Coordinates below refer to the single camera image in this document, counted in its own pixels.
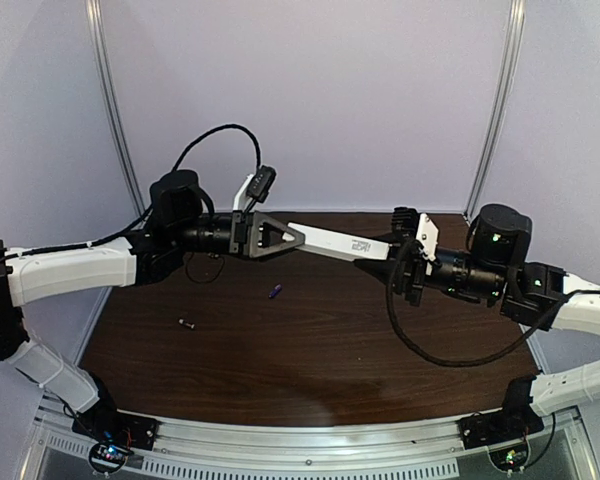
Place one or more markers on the left aluminium frame post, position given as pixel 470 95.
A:
pixel 96 27

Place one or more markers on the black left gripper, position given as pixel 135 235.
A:
pixel 237 233

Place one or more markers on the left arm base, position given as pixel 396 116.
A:
pixel 117 447

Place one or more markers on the aluminium frame post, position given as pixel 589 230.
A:
pixel 96 27
pixel 504 85

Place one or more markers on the black silver battery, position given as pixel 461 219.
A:
pixel 186 324

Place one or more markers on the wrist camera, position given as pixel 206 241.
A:
pixel 408 223
pixel 255 189

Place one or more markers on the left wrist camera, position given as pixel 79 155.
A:
pixel 255 189

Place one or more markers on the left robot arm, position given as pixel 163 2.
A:
pixel 181 220

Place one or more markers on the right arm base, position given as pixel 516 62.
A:
pixel 505 435

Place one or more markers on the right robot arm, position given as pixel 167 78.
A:
pixel 493 269

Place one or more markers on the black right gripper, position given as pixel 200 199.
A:
pixel 413 273

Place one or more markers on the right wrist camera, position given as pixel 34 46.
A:
pixel 408 223

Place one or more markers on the white remote control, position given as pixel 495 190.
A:
pixel 343 246

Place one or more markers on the right aluminium frame post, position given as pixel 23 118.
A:
pixel 504 85

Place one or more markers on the aluminium front rail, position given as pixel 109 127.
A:
pixel 430 449

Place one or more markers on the purple battery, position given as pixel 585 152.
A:
pixel 275 291

